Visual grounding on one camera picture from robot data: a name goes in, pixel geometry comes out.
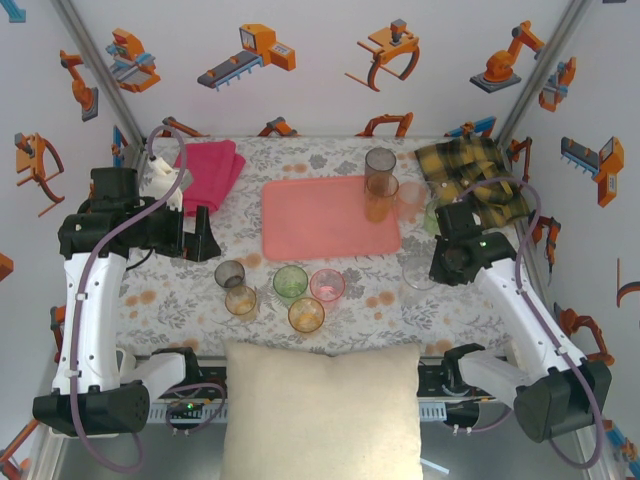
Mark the small grey plastic glass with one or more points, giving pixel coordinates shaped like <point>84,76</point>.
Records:
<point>230,275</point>

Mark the tall clear plastic glass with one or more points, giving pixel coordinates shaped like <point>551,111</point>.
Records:
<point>415,275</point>

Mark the pale pink plastic glass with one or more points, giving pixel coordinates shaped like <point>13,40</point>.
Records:
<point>412,200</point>

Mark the tall orange plastic glass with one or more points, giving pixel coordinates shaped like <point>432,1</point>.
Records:
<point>381,205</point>

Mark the green plastic glass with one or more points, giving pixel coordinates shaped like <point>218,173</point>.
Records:
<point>290,285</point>

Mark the tall grey plastic glass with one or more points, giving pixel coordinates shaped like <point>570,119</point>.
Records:
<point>380,160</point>

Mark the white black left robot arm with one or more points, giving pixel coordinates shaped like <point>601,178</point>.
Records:
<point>95,325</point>

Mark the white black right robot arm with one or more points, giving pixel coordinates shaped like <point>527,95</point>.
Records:
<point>525,320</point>

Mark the pink plastic tray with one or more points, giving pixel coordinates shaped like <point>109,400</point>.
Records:
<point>320,220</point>

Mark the folded pink towel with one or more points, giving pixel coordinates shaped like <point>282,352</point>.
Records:
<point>205,170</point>

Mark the yellow black plaid shirt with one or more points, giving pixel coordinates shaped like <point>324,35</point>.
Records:
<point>475,160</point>

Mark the white grey box device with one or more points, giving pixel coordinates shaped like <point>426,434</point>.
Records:
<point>125,360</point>

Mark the white floral tablecloth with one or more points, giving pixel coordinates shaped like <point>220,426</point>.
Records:
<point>350,325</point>

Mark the black control board green light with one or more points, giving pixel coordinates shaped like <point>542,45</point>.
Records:
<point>185,411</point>

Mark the cream pillow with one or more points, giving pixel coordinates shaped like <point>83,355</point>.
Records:
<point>320,410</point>

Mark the white paper strip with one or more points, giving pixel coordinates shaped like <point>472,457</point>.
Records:
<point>435,466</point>

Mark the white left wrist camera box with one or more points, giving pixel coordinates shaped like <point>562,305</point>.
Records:
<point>167,187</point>

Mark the aluminium side rail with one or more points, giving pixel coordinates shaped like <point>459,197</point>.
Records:
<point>132,152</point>

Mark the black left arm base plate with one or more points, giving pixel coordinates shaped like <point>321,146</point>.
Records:
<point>212,380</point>

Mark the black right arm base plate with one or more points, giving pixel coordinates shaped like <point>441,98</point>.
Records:
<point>430,382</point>

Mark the aluminium frame post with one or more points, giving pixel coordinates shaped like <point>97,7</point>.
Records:
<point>102,75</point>
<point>540,75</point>

